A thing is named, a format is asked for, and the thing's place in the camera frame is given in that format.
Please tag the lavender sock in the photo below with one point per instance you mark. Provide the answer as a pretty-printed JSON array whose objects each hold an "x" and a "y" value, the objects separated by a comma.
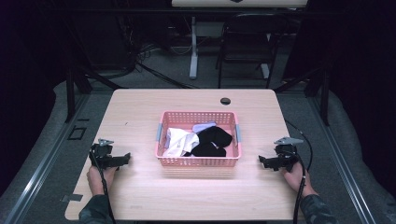
[{"x": 204, "y": 126}]

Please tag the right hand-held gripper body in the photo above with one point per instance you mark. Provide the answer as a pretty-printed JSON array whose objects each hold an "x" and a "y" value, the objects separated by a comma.
[{"x": 286, "y": 154}]

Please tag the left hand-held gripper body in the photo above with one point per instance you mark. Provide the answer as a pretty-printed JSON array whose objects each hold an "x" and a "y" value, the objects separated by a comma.
[{"x": 102, "y": 154}]

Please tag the grey tape strip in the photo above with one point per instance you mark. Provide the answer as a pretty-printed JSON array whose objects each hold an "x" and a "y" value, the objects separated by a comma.
[{"x": 72, "y": 197}]

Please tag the white sock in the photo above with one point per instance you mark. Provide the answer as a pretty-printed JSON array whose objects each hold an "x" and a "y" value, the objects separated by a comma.
[{"x": 180, "y": 141}]

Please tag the black folding chair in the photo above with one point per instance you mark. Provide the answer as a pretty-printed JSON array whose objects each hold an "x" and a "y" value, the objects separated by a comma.
[{"x": 249, "y": 40}]

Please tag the person's left hand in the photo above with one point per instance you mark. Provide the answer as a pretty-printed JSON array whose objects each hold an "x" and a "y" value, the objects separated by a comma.
[{"x": 96, "y": 182}]

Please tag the black sock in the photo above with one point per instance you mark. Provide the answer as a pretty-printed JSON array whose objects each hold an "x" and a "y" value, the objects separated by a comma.
[
  {"x": 208, "y": 151},
  {"x": 216, "y": 135}
]

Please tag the aluminium floor rail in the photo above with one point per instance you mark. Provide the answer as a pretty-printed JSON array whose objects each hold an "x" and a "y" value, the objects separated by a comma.
[
  {"x": 342, "y": 161},
  {"x": 40, "y": 174}
]

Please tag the person's right hand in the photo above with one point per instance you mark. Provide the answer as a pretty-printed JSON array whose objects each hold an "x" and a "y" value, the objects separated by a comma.
[{"x": 297, "y": 180}]

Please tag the pink plastic basket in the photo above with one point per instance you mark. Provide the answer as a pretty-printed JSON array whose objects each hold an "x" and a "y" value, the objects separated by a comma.
[{"x": 199, "y": 161}]

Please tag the black metal stand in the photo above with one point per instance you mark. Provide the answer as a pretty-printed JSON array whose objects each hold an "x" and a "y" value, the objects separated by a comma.
[
  {"x": 73, "y": 90},
  {"x": 323, "y": 93}
]

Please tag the white desk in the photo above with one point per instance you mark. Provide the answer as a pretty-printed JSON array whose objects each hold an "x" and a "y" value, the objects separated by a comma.
[{"x": 193, "y": 46}]

